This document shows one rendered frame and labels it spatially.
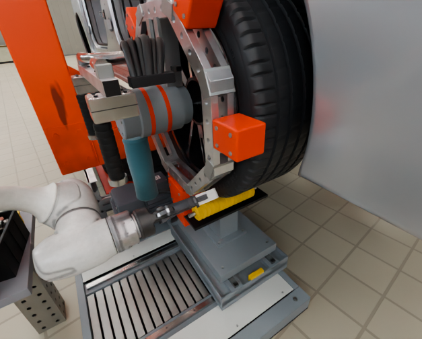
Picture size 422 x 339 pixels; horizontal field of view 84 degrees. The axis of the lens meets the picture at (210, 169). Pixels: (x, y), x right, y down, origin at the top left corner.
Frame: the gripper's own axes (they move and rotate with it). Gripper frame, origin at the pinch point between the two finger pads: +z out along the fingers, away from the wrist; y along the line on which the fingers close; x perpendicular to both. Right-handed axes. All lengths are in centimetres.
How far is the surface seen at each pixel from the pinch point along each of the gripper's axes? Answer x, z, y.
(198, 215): -3.8, 0.5, -13.2
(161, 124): 23.6, -4.8, 2.9
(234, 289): -35.4, 8.3, -31.1
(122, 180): 10.2, -20.3, 7.3
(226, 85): 17.8, 3.6, 26.1
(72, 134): 49, -28, -41
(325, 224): -39, 86, -51
